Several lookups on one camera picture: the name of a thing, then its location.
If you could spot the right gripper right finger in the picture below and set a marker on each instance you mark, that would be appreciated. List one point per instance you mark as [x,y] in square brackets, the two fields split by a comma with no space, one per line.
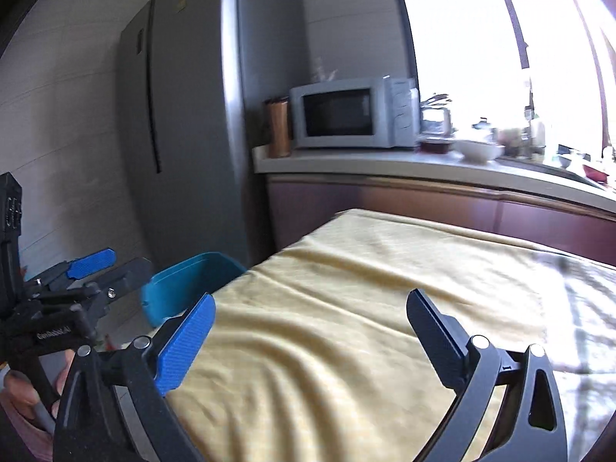
[443,339]

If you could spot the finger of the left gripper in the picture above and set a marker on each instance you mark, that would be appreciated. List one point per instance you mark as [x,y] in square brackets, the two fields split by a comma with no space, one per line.
[67,272]
[109,287]

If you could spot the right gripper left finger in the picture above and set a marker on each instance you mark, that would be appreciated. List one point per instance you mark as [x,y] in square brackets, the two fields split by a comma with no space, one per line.
[178,341]

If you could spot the blue plastic trash bin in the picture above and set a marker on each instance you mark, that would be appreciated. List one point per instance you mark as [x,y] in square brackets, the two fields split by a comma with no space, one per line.
[176,288]

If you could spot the kitchen counter cabinet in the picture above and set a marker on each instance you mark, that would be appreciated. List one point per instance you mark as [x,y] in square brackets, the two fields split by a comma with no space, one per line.
[527,201]

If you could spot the person's left hand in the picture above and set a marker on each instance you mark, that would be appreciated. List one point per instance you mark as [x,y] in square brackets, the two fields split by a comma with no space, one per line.
[24,397]

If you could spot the white grey printed cloth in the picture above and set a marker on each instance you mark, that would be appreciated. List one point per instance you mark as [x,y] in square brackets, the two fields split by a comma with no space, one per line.
[577,307]

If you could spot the yellow checkered tablecloth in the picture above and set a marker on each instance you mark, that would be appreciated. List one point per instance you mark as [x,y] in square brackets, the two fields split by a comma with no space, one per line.
[312,358]

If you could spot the white ceramic bowl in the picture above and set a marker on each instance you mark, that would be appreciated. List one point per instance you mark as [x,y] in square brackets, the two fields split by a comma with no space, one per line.
[478,151]

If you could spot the white electric kettle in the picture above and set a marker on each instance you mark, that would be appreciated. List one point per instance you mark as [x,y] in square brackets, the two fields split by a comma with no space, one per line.
[436,121]

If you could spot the grey refrigerator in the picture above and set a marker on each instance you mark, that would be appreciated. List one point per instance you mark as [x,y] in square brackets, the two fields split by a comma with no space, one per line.
[193,79]

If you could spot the white microwave oven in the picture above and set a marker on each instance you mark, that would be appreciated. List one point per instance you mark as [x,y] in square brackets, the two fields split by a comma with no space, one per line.
[374,113]

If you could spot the copper thermos tumbler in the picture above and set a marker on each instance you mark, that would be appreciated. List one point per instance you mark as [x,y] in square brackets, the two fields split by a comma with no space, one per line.
[278,124]

